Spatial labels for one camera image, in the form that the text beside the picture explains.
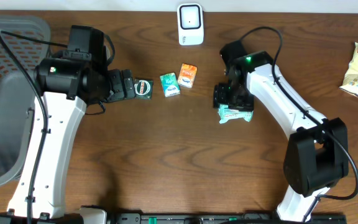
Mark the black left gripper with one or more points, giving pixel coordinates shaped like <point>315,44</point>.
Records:
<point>117,78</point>

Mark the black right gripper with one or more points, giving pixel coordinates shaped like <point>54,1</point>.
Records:
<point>219,98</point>

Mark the green Zam-Buk box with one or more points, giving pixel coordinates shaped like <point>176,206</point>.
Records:
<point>143,88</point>

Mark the teal wrapper pack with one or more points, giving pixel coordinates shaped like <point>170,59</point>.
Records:
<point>227,114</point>

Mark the teal tissue pack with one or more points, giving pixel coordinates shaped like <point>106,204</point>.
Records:
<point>169,84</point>

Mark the orange tissue pack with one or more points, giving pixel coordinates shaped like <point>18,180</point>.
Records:
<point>187,75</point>

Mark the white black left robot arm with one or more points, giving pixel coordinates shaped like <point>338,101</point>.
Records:
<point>64,86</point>

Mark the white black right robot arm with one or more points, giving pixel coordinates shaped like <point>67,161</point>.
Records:
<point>314,161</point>

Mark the white barcode scanner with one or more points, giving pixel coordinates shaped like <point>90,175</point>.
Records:
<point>190,24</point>

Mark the grey plastic mesh basket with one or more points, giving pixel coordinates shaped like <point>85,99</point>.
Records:
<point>16,95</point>

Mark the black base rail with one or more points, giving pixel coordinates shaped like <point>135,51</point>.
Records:
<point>201,218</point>

